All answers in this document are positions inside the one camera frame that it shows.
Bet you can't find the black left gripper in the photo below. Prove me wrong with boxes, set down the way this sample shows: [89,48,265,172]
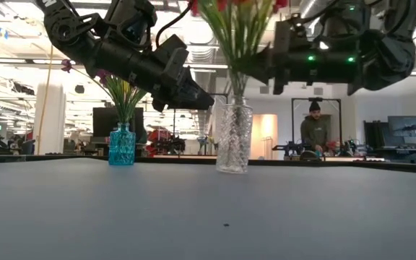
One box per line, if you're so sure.
[152,34,215,112]

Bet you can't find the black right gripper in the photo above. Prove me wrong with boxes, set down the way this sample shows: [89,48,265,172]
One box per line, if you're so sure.
[246,17,303,95]

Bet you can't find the clear cut-glass vase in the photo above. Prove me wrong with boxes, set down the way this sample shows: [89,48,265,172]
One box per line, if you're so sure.
[214,95,254,175]

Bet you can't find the blue glass vase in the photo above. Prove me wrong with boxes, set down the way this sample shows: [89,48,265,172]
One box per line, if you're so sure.
[108,121,137,167]

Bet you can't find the purple flower spray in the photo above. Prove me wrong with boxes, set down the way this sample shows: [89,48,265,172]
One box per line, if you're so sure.
[95,69,147,126]
[60,58,122,126]

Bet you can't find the red background machine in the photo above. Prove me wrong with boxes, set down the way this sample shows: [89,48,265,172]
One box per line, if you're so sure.
[146,128,186,157]

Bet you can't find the person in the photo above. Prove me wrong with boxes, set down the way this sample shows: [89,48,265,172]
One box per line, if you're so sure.
[299,100,331,155]

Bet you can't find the background robot arms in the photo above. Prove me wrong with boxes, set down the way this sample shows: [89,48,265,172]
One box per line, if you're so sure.
[272,139,316,160]

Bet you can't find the black panel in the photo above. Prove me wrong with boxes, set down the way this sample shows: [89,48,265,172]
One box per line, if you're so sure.
[363,121,388,150]

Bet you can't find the white pillar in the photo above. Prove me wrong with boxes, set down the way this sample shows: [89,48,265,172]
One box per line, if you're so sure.
[33,82,67,155]

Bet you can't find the dark desk monitor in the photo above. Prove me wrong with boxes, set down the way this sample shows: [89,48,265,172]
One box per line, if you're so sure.
[387,115,416,149]

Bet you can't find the silver ventilation duct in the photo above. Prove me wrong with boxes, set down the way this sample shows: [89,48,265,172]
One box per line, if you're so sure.
[188,14,218,138]

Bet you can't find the black metal frame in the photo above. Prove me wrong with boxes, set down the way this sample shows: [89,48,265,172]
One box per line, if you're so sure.
[290,96,342,160]

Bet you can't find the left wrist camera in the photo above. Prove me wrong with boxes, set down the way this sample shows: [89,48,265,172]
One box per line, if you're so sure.
[103,0,158,50]

